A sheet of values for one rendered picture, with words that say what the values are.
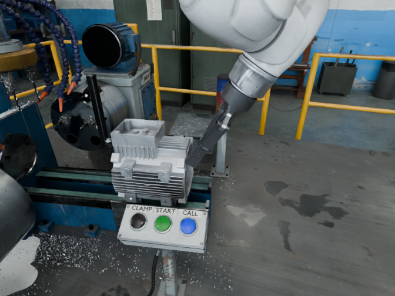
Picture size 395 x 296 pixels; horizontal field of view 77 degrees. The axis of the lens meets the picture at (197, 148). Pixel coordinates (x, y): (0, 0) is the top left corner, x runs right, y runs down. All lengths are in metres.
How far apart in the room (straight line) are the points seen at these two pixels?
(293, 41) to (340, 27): 4.99
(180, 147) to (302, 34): 0.38
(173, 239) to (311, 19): 0.46
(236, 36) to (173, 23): 3.40
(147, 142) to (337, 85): 4.67
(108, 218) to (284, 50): 0.68
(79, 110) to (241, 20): 0.77
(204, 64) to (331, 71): 2.37
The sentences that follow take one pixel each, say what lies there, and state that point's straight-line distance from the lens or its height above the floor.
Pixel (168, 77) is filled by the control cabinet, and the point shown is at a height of 0.48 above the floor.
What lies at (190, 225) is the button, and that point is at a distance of 0.49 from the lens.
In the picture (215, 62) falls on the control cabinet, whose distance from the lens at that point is 3.65.
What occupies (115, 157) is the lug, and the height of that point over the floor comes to 1.08.
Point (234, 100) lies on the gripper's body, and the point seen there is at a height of 1.27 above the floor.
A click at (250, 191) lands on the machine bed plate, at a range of 1.01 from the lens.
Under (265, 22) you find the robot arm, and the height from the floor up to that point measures 1.42.
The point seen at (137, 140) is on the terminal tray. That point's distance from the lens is 0.66.
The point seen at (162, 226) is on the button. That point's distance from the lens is 0.50.
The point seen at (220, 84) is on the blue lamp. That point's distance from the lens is 0.90.
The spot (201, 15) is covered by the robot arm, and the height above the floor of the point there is 1.42.
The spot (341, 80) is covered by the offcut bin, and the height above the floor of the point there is 0.29.
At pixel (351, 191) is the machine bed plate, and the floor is 0.80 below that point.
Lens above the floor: 1.44
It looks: 30 degrees down
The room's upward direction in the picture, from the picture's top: straight up
